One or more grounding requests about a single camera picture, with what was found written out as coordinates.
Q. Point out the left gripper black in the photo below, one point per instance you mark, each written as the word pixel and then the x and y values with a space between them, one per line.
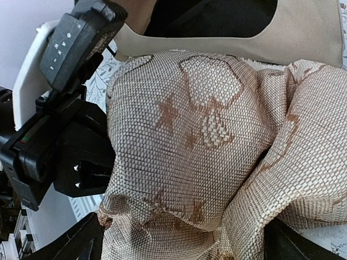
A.
pixel 65 146

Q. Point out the white and brown pillow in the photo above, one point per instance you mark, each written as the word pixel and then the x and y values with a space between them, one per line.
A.
pixel 209 150

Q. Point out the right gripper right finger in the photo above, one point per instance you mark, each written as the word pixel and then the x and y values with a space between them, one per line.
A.
pixel 283 243

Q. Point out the floral table mat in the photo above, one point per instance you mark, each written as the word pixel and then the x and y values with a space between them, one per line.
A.
pixel 97 84

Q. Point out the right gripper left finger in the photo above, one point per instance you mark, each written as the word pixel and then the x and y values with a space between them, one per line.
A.
pixel 82 241

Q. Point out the beige fabric pet tent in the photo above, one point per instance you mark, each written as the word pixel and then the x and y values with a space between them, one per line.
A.
pixel 310 30

